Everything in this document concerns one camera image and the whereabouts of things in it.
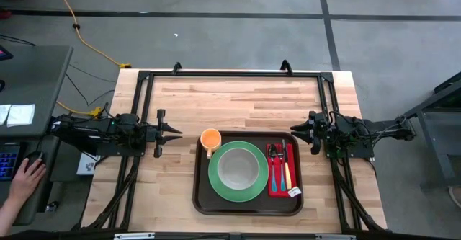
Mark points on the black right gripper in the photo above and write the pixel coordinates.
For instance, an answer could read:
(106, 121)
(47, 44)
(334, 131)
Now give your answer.
(318, 132)

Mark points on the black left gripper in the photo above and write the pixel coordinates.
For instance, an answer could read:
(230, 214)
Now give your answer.
(156, 133)

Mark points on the peach ribbed mug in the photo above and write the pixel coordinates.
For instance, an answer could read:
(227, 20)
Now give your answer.
(210, 139)

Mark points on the red napkin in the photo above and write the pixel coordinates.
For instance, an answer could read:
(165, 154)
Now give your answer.
(293, 171)

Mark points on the white paper label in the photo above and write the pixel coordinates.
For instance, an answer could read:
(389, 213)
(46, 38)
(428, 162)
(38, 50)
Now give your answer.
(294, 192)

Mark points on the green plate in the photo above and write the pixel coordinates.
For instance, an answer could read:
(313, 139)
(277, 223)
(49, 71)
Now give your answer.
(216, 182)

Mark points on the white bowl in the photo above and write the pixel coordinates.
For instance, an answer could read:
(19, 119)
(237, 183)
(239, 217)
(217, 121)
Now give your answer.
(237, 169)

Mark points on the person's forearm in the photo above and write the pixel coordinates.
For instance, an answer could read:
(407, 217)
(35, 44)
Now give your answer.
(7, 216)

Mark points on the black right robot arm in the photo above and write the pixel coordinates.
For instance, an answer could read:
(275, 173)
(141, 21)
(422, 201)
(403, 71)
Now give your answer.
(374, 130)

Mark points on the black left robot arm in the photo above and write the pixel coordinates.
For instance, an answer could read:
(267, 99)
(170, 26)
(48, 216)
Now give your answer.
(90, 128)

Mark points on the white printed card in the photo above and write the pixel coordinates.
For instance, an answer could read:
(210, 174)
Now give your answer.
(86, 165)

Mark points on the black metal side table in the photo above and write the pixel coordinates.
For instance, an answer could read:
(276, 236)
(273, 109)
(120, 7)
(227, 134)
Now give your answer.
(432, 99)

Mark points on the grey desk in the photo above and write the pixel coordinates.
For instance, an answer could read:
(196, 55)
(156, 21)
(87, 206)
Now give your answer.
(36, 81)

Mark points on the white paper sheet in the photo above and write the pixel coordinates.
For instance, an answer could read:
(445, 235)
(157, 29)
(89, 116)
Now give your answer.
(21, 114)

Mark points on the person's hand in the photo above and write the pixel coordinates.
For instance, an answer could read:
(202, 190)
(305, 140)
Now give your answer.
(25, 180)

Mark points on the backlit black keyboard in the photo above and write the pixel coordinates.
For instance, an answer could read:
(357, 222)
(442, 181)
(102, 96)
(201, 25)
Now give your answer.
(9, 162)

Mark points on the person's foot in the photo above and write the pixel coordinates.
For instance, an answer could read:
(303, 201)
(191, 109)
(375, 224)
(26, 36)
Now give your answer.
(4, 15)
(455, 196)

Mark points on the black aluminium table frame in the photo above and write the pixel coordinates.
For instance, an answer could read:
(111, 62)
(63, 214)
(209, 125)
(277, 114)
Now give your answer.
(234, 74)

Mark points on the silver metal bracket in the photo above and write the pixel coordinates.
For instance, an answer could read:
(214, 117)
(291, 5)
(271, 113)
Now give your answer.
(135, 236)
(335, 236)

